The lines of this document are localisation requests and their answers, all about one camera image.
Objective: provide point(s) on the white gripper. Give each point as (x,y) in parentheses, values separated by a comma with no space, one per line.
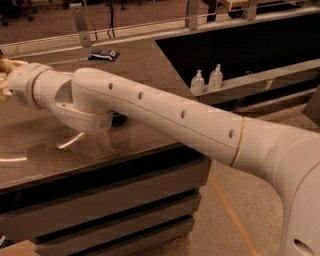
(22,85)

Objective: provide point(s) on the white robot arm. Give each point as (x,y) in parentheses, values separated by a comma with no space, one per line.
(286,157)

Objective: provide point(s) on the blue rxbar blueberry wrapper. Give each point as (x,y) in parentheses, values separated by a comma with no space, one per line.
(109,55)

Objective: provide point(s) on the blue Pepsi can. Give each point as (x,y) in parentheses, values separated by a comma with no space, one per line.
(118,119)

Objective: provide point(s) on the grey drawer cabinet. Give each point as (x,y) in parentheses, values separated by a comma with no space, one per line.
(70,204)

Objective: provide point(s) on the left clear sanitizer bottle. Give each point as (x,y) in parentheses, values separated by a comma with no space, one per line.
(197,83)

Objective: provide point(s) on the clear sanitizer bottle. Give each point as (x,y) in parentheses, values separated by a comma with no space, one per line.
(197,83)
(216,77)

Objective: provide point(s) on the right clear sanitizer bottle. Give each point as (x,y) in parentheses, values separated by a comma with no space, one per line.
(216,77)

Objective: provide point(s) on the metal railing post left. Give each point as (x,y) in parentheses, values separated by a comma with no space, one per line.
(81,24)

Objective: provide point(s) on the metal railing post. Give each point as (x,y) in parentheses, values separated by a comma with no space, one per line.
(81,24)
(191,20)
(250,13)

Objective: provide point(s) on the metal railing post middle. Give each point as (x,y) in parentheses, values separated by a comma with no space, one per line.
(191,20)

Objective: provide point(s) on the metal railing post right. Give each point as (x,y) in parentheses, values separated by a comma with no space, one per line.
(250,13)

